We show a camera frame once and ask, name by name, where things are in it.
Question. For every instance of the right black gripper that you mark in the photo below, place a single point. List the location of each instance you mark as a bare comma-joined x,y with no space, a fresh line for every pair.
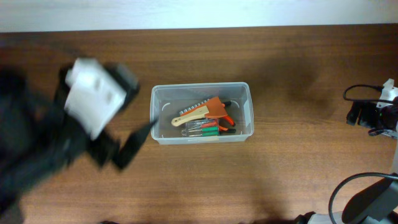
364,119

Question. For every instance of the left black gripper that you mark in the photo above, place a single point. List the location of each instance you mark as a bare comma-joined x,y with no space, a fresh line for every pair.
132,149

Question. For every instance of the clear case coloured screwdrivers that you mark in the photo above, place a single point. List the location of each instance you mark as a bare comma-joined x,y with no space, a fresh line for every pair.
201,128

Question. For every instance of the orange screwdriver bit holder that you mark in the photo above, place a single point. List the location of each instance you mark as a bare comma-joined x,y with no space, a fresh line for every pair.
192,107

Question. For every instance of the small orange cutting pliers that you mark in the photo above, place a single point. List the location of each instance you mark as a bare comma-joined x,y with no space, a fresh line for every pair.
227,118

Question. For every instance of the orange scraper wooden handle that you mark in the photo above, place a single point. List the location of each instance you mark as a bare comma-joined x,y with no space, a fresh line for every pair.
212,109

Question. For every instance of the orange black long-nose pliers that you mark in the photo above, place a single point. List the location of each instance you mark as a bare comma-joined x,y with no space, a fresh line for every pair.
223,129

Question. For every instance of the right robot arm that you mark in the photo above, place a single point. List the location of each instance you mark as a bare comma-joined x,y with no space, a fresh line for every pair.
376,203

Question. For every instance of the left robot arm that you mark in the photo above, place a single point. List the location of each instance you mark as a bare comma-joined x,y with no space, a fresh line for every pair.
40,137

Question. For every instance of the clear plastic container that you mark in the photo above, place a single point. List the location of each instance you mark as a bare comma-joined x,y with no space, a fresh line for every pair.
168,100

